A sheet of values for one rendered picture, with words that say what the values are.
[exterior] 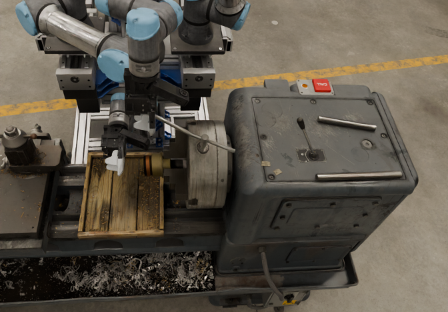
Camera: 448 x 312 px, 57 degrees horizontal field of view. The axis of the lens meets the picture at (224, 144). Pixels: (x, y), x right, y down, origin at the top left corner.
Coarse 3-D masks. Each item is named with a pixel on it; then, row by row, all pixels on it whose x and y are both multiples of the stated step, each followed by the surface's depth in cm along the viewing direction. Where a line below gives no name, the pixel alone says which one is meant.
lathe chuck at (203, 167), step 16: (192, 128) 136; (208, 128) 137; (192, 144) 132; (208, 144) 132; (192, 160) 130; (208, 160) 131; (192, 176) 130; (208, 176) 131; (192, 192) 132; (208, 192) 133; (192, 208) 141; (208, 208) 143
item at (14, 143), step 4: (20, 132) 137; (24, 132) 139; (4, 136) 135; (20, 136) 136; (4, 140) 135; (8, 140) 135; (12, 140) 135; (16, 140) 135; (20, 140) 136; (24, 140) 137; (4, 144) 136; (8, 144) 135; (12, 144) 135; (16, 144) 136; (20, 144) 136; (12, 148) 136
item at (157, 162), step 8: (160, 152) 143; (144, 160) 140; (152, 160) 140; (160, 160) 140; (168, 160) 142; (144, 168) 140; (152, 168) 140; (160, 168) 140; (168, 168) 142; (160, 176) 143
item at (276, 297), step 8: (264, 248) 158; (264, 256) 157; (264, 264) 156; (264, 272) 160; (272, 288) 165; (248, 296) 211; (264, 296) 205; (272, 296) 194; (280, 296) 169; (288, 296) 192; (296, 296) 197; (304, 296) 199; (248, 304) 210; (264, 304) 205; (272, 304) 202; (280, 304) 205; (288, 304) 206; (296, 304) 207
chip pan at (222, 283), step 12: (216, 264) 180; (216, 276) 177; (252, 276) 179; (264, 276) 180; (276, 276) 180; (288, 276) 181; (300, 276) 182; (312, 276) 182; (324, 276) 183; (336, 276) 184; (348, 276) 184; (216, 288) 174; (228, 288) 175
